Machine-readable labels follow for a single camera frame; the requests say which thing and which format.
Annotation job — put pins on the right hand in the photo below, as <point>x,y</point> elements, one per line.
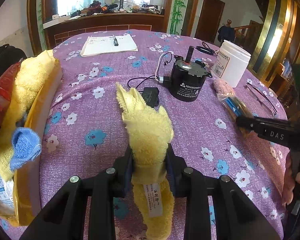
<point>289,182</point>

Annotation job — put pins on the eyeglasses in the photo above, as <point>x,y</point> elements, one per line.
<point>261,98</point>

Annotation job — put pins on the black pen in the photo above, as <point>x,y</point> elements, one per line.
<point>115,41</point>

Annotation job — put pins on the white plastic jar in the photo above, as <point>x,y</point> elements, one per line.
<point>231,63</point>

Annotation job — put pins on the white notepad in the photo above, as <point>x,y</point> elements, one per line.
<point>105,45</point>

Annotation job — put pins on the yellow rimmed storage box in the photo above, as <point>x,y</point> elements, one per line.
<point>26,179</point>

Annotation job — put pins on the blue towel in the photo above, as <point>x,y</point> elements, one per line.
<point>27,146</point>

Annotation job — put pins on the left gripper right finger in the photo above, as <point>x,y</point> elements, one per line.
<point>214,201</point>

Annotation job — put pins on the brown wooden door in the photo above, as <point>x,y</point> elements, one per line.
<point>209,20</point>

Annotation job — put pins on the blue snack packet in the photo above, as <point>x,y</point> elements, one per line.
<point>235,106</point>

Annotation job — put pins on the purple floral tablecloth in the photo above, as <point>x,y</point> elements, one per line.
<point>84,132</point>

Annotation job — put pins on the black sofa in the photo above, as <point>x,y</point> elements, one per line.
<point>10,55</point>

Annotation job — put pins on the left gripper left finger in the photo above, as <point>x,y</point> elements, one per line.
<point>63,217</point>

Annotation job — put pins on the pink soft pouch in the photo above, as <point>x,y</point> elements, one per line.
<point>222,89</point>

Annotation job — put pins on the yellow towel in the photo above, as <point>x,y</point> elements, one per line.
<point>31,77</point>
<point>150,132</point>

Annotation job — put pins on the wooden counter with window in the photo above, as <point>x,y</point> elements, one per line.
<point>96,16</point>

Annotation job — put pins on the person in background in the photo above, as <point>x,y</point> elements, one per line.
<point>226,32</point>

